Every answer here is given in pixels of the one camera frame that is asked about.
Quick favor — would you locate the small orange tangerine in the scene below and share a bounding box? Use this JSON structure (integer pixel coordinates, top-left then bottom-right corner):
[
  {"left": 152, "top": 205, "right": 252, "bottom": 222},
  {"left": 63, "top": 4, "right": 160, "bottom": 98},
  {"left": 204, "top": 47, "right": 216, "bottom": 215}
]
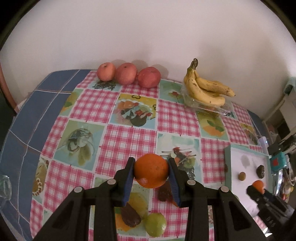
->
[{"left": 252, "top": 180, "right": 265, "bottom": 194}]

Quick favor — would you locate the dark brown avocado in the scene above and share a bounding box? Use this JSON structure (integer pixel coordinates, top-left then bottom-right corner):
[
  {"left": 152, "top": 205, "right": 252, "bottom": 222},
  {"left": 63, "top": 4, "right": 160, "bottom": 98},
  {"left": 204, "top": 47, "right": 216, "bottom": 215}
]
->
[
  {"left": 120, "top": 203, "right": 142, "bottom": 227},
  {"left": 158, "top": 180, "right": 173, "bottom": 202}
]

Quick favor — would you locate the large orange tangerine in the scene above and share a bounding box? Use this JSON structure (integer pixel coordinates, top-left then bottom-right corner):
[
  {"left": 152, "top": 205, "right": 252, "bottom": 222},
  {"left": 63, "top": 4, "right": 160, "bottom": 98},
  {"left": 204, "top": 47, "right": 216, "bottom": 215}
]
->
[{"left": 134, "top": 154, "right": 169, "bottom": 189}]

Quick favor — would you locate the small brown longan fruit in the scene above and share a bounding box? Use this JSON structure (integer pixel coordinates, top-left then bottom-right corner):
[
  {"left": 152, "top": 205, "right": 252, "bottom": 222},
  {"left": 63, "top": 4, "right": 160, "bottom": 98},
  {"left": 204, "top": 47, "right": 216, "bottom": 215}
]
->
[{"left": 238, "top": 172, "right": 246, "bottom": 181}]

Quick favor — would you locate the dark wrinkled avocado on tray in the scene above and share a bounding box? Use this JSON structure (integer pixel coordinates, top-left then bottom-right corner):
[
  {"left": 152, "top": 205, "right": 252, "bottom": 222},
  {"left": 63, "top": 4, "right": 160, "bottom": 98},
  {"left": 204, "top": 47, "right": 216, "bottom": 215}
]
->
[{"left": 256, "top": 165, "right": 265, "bottom": 179}]

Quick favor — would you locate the teal plastic box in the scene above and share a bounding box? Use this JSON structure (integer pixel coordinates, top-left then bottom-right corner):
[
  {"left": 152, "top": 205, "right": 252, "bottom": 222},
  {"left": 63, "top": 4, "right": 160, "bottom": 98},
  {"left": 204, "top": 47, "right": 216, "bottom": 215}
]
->
[{"left": 270, "top": 152, "right": 287, "bottom": 173}]

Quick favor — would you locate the white tray with teal rim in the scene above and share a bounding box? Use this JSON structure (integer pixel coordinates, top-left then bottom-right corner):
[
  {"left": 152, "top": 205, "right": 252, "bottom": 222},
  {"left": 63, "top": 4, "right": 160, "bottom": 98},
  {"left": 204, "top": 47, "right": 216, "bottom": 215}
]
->
[{"left": 224, "top": 144, "right": 273, "bottom": 217}]

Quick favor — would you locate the black power adapter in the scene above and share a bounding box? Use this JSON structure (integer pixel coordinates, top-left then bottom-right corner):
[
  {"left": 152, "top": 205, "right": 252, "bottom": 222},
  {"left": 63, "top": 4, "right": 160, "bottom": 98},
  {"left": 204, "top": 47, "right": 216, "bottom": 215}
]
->
[{"left": 267, "top": 141, "right": 287, "bottom": 156}]

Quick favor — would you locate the white power strip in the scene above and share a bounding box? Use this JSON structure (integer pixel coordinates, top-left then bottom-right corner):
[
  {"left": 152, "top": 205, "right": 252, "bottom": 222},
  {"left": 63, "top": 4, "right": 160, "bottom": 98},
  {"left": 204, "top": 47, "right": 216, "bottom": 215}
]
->
[{"left": 258, "top": 136, "right": 269, "bottom": 155}]

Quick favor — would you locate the white wooden furniture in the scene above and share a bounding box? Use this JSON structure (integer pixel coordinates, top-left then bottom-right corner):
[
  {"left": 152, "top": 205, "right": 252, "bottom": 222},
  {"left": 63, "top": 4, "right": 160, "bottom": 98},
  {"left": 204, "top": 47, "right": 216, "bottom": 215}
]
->
[{"left": 263, "top": 77, "right": 295, "bottom": 144}]

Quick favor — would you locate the pink checkered fruit tablecloth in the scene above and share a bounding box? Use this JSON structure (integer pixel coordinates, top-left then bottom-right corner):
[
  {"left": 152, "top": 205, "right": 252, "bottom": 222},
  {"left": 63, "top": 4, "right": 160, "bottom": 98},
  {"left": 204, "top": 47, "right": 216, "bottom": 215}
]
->
[{"left": 1, "top": 70, "right": 263, "bottom": 240}]

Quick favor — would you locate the clear plastic fruit container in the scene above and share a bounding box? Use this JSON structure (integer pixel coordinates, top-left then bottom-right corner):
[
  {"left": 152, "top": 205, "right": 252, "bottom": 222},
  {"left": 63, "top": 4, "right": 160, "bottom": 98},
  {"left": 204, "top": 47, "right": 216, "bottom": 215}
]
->
[{"left": 181, "top": 86, "right": 236, "bottom": 118}]

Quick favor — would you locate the lower yellow banana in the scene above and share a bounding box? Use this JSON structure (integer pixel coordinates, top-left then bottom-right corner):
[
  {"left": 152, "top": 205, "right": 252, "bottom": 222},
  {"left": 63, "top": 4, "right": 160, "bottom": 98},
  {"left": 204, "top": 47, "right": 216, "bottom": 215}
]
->
[{"left": 184, "top": 58, "right": 226, "bottom": 107}]

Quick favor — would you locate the yellow banana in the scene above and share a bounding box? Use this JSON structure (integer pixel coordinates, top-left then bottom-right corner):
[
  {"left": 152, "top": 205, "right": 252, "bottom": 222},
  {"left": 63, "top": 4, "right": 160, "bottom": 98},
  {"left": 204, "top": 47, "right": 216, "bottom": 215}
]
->
[
  {"left": 184, "top": 58, "right": 226, "bottom": 107},
  {"left": 193, "top": 58, "right": 235, "bottom": 97}
]

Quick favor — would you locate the upper yellow banana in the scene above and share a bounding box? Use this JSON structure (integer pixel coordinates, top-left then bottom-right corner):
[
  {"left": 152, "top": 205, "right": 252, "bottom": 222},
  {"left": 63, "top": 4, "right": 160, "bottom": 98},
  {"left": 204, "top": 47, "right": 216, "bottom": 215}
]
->
[{"left": 193, "top": 58, "right": 235, "bottom": 97}]

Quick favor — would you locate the small pale red apple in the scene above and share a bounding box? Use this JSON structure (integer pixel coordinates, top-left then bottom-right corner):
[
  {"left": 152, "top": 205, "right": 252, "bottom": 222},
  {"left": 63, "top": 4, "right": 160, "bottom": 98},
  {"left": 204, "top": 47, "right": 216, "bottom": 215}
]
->
[{"left": 97, "top": 62, "right": 116, "bottom": 82}]

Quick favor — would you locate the middle red apple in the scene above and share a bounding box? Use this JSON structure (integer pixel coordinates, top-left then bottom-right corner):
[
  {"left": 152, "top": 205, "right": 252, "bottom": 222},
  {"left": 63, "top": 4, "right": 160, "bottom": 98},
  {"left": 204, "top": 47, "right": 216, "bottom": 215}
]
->
[{"left": 115, "top": 63, "right": 137, "bottom": 85}]

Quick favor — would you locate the large red apple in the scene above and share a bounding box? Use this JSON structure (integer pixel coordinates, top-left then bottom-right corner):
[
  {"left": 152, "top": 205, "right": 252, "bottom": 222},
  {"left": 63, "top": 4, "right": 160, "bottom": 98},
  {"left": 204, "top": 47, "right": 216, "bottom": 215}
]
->
[{"left": 137, "top": 67, "right": 161, "bottom": 88}]

